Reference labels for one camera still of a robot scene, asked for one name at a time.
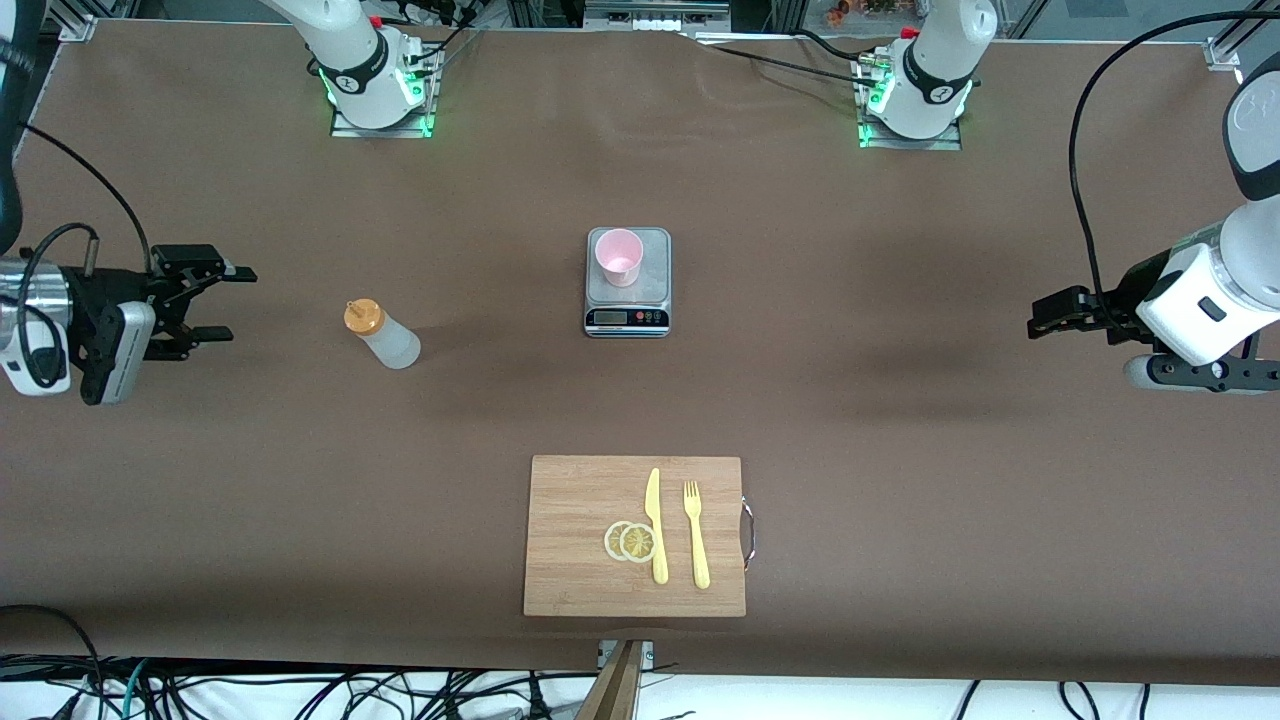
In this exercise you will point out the translucent sauce bottle orange cap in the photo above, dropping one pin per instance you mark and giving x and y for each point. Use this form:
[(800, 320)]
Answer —
[(385, 338)]

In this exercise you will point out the metal bracket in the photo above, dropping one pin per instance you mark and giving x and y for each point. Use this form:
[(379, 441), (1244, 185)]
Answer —
[(648, 652)]

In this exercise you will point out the yellow plastic fork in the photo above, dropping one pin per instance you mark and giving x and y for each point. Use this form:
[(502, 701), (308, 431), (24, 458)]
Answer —
[(697, 540)]

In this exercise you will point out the lemon slice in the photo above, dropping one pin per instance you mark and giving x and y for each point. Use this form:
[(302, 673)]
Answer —
[(611, 541), (638, 543)]

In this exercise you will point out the pink plastic cup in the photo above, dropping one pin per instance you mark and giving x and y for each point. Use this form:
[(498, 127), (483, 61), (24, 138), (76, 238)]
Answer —
[(620, 260)]

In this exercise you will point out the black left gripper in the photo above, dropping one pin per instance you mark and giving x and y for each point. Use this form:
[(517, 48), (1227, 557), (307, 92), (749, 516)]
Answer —
[(1118, 303)]

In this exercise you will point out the wooden cutting board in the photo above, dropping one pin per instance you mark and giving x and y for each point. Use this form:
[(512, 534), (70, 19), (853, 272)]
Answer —
[(570, 540)]

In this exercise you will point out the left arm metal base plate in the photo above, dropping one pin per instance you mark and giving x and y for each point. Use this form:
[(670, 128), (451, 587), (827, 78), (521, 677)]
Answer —
[(940, 143)]

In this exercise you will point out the silver digital kitchen scale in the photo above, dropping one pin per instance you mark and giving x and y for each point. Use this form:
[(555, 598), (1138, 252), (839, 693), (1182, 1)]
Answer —
[(628, 315)]

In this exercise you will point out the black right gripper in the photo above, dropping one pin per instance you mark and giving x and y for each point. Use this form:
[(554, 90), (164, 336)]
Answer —
[(98, 300)]

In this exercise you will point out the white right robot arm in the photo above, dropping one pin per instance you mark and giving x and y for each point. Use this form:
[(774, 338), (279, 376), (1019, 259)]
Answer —
[(350, 50)]

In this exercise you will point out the yellow plastic knife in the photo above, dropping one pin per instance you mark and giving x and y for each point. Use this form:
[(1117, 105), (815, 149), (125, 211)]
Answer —
[(656, 520)]

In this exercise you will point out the white power strip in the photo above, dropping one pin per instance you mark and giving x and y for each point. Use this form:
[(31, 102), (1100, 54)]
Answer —
[(645, 25)]

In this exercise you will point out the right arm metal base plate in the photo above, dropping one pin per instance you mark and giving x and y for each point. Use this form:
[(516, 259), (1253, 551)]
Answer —
[(345, 130)]

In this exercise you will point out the aluminium frame corner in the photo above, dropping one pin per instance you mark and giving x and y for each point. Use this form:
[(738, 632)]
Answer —
[(1235, 40), (75, 22)]

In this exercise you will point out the wooden post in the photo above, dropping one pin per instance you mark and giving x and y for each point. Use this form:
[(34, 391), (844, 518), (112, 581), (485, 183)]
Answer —
[(612, 690)]

